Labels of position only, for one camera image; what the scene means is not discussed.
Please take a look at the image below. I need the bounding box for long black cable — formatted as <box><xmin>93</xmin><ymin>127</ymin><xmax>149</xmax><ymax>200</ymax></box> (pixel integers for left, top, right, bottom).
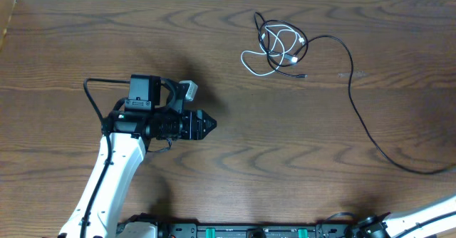
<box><xmin>253</xmin><ymin>11</ymin><xmax>456</xmax><ymax>176</ymax></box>

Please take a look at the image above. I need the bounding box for white cable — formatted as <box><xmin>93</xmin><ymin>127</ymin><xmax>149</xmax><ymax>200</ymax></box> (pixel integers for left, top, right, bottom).
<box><xmin>240</xmin><ymin>24</ymin><xmax>306</xmax><ymax>77</ymax></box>

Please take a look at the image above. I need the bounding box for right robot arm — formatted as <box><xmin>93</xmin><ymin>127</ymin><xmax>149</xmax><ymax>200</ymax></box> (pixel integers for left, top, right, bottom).
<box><xmin>345</xmin><ymin>195</ymin><xmax>455</xmax><ymax>238</ymax></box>

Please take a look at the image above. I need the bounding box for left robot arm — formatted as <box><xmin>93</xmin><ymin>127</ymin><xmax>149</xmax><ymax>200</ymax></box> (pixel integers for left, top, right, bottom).
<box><xmin>58</xmin><ymin>74</ymin><xmax>217</xmax><ymax>237</ymax></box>

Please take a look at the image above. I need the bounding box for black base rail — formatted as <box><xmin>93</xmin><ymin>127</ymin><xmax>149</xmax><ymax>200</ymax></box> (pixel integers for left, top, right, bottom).
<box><xmin>115</xmin><ymin>213</ymin><xmax>349</xmax><ymax>238</ymax></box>

